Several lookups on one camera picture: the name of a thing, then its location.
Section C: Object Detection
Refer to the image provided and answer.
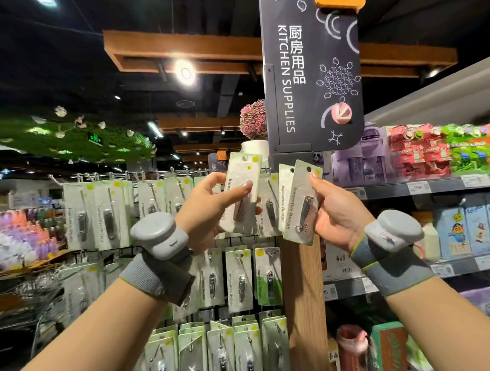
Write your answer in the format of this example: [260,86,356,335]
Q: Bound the lavender product box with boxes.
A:
[461,284,490,326]

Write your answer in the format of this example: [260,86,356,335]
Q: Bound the row of pastel laundry bottles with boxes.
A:
[0,204,69,275]

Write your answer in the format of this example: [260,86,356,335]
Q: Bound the cream white jug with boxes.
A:
[412,211,443,263]

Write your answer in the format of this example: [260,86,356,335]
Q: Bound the empty silver shopping cart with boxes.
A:
[0,266,69,357]

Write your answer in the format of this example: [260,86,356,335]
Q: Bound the dark hanging aisle sign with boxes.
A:
[258,0,367,156]

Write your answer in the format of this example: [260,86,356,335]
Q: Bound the pink mugs on shelf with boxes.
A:
[335,323,372,371]

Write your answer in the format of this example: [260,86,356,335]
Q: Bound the blue cartoon box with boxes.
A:
[434,205,473,261]

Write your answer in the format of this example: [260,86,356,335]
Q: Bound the wooden laundry shelf unit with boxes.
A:
[0,247,75,283]

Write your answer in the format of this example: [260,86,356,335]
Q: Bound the wooden post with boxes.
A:
[274,149,333,371]

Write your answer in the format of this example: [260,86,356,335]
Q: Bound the grey wrist tracker band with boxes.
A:
[347,207,438,300]
[118,211,199,309]

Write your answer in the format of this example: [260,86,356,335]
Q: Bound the person's left hand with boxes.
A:
[174,171,257,256]

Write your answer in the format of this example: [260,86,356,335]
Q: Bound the large white product box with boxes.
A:
[321,242,367,285]

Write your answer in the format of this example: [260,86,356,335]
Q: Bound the green hanging ceiling decor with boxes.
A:
[0,100,159,169]

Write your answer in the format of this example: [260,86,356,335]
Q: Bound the round ceiling lamp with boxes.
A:
[172,57,199,88]

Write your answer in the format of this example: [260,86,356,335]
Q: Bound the teal orange box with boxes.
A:
[370,320,411,371]

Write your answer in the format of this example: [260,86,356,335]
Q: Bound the purple boxed appliance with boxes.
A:
[331,124,395,186]

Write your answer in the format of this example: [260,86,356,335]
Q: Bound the person's right hand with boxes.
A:
[309,171,379,255]

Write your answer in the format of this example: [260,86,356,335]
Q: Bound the pink flowers in white pot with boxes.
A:
[238,98,271,165]

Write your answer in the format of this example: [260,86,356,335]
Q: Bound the row of pink red packs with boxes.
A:
[387,120,490,178]

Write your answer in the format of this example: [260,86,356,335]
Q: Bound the grey kitchenware shelf unit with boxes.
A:
[315,69,490,371]

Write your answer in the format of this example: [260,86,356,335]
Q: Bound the wooden ceiling frame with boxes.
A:
[103,17,460,90]

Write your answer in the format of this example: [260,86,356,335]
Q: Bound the rows of hung nail clipper packs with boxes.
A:
[59,168,289,371]

